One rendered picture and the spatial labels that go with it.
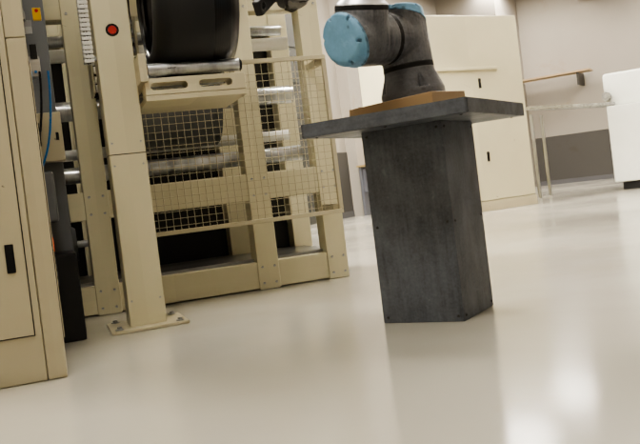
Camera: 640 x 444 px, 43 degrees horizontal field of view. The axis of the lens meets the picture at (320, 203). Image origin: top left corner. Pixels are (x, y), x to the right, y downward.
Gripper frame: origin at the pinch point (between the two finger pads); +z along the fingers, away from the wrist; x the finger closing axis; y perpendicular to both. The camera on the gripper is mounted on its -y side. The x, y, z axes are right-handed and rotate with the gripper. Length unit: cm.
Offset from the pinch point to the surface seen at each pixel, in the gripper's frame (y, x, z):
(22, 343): -116, 37, 6
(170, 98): -30, 30, -55
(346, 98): 398, 451, -646
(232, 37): 0, 22, -54
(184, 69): -20, 25, -59
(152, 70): -29, 20, -62
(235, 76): -6, 34, -50
